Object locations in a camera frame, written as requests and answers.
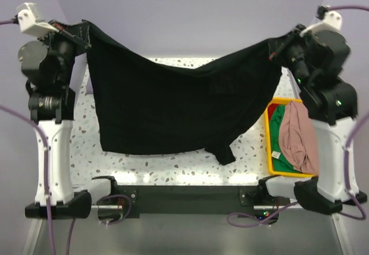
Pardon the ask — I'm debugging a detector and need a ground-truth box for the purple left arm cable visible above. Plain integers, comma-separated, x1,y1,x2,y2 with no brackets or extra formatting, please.
0,15,78,255

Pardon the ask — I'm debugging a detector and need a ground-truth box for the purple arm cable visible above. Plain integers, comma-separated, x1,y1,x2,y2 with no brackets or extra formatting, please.
226,4,369,228
0,15,78,255

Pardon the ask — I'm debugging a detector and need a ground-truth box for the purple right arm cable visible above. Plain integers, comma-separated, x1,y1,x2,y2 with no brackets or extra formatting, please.
226,4,369,228

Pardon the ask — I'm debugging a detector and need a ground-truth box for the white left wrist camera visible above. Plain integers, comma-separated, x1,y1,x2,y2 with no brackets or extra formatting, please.
17,2,59,38

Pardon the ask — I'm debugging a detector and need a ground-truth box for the black t shirt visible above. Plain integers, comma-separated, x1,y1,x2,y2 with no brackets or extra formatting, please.
86,24,282,165

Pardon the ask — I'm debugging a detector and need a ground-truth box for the red t shirt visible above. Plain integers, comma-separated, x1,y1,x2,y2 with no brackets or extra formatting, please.
267,103,279,122

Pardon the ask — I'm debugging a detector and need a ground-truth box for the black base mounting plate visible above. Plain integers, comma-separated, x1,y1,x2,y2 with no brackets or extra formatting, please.
97,186,282,222

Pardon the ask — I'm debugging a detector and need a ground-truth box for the pink t shirt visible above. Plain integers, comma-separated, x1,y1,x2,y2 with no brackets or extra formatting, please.
278,101,319,175

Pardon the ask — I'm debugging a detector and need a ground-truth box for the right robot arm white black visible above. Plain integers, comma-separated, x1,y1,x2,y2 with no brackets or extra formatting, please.
256,25,367,215

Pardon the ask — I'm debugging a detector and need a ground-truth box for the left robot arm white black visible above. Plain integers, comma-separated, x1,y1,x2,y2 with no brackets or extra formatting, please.
18,20,92,219

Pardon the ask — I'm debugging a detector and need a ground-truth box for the green t shirt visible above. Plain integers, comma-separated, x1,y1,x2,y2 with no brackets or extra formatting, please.
269,104,298,173

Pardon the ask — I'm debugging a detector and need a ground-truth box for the yellow plastic bin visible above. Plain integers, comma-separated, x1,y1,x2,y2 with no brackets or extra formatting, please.
263,97,316,178

